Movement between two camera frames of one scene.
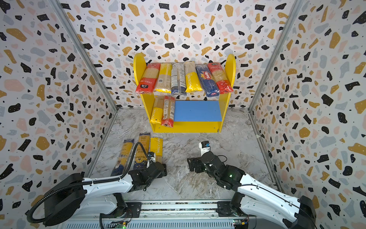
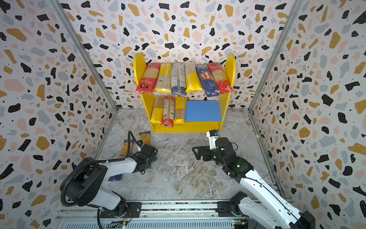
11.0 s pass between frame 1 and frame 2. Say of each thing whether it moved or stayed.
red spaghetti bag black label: stayed
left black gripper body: moved
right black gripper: moved
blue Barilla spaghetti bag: stayed
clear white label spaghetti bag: stayed
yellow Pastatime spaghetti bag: moved
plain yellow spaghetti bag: stayed
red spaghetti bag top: stayed
